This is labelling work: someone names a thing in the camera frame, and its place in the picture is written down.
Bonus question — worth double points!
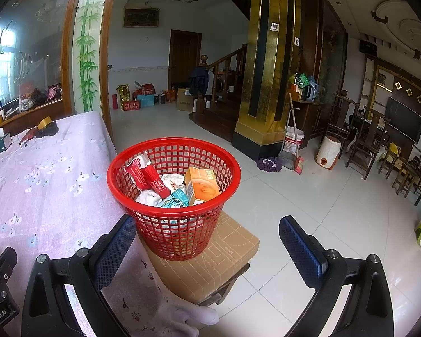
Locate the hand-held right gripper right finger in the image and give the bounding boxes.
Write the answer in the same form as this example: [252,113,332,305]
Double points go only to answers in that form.
[279,216,395,337]

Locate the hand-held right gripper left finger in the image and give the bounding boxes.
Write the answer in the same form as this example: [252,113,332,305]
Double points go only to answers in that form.
[21,214,137,337]

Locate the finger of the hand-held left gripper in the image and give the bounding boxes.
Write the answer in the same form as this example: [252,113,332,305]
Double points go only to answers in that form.
[0,246,19,290]

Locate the red plastic basket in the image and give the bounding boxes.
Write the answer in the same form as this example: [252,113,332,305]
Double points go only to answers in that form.
[107,138,242,262]

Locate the teal cartoon tissue pack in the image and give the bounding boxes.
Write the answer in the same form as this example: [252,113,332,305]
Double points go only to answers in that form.
[159,190,190,208]

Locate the red white carton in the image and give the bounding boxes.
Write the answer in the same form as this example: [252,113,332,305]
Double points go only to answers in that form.
[124,152,172,199]

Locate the wet wipe pack red label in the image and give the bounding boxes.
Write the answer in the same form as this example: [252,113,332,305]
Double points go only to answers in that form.
[159,173,186,193]

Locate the orange box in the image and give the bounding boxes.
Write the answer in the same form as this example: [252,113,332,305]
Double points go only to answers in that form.
[184,167,222,206]

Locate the low wooden stool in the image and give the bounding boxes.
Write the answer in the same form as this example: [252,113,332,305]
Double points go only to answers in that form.
[196,263,250,307]

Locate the flat brown cardboard box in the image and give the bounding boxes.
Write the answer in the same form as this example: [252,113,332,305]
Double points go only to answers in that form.
[142,211,260,304]

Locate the grey dustpan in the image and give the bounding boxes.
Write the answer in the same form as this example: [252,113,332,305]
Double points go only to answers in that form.
[279,151,297,169]

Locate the purple mop head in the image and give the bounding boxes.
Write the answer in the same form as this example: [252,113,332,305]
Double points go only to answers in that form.
[256,157,283,173]

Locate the white bucket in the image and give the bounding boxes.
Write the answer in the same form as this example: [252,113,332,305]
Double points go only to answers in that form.
[284,126,305,156]

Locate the dark wooden chair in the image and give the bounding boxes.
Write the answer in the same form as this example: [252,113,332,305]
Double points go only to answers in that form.
[346,107,393,181]
[324,93,360,158]

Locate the flat red packet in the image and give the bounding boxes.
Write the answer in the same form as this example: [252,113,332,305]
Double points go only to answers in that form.
[19,126,39,146]

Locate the black handheld device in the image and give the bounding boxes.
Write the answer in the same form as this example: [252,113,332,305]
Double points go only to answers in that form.
[34,122,59,138]

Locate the wooden cabinet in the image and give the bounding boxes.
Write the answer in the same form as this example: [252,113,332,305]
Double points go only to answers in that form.
[0,98,72,144]

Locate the blue jug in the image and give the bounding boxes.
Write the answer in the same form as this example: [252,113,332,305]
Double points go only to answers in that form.
[303,75,320,102]

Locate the open cardboard box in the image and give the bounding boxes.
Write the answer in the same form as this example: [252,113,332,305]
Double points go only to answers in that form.
[176,88,193,112]

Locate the black television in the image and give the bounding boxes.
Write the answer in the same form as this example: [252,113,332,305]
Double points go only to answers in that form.
[384,96,421,144]

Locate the golden pillar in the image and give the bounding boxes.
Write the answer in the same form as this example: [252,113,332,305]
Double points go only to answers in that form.
[232,0,302,162]

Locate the dark jacket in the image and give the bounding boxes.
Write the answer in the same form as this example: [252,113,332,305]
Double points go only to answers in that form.
[189,66,209,96]

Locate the dark wooden door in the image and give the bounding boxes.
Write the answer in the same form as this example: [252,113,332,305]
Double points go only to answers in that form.
[168,30,202,90]

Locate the wooden stair railing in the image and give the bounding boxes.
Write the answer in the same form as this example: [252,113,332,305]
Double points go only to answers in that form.
[191,44,248,137]

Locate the etched glass partition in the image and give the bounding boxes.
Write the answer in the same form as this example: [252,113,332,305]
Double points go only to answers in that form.
[0,0,120,130]

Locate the black wall speaker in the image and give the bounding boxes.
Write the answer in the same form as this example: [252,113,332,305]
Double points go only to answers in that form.
[359,40,378,56]

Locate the framed wall plaque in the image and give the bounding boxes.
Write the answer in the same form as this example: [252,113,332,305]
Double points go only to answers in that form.
[123,8,160,28]

